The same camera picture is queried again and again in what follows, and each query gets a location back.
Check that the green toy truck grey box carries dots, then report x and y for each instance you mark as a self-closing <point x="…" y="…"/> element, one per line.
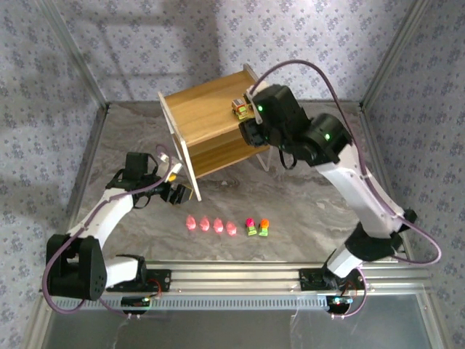
<point x="240" y="109"/>

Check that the wooden two-tier shelf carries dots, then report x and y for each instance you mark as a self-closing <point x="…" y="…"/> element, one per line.
<point x="203" y="109"/>

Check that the pink plastic pig toy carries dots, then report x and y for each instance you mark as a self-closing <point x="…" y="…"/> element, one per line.
<point x="218" y="225"/>
<point x="191" y="223"/>
<point x="205" y="224"/>
<point x="231" y="228"/>

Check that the green toy truck pink load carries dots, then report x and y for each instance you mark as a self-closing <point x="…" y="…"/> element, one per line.
<point x="250" y="227"/>

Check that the green toy truck orange mixer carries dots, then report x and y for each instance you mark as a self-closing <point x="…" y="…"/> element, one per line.
<point x="264" y="228"/>

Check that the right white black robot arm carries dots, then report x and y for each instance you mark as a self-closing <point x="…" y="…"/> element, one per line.
<point x="363" y="196"/>

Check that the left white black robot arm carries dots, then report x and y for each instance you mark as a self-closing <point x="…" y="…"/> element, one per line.
<point x="101" y="221"/>

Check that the grey metal sheet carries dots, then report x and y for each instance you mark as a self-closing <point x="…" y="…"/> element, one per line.
<point x="236" y="331"/>

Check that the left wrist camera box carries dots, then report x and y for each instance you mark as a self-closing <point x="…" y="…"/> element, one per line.
<point x="172" y="171"/>

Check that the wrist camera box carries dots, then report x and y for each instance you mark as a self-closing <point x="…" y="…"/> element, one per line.
<point x="251" y="98"/>
<point x="172" y="171"/>

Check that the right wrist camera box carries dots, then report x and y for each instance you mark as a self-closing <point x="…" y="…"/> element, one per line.
<point x="251" y="98"/>

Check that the aluminium frame side bar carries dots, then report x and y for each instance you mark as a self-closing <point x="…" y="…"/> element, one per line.
<point x="372" y="140"/>
<point x="93" y="145"/>

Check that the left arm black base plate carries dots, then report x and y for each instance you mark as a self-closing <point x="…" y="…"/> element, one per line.
<point x="161" y="280"/>

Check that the aluminium mounting rail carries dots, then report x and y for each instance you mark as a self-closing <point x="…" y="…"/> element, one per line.
<point x="236" y="276"/>

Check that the aluminium frame post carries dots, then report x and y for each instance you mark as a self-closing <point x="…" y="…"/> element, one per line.
<point x="394" y="51"/>
<point x="75" y="51"/>

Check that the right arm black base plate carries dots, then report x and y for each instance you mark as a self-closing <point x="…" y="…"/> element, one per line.
<point x="309" y="280"/>

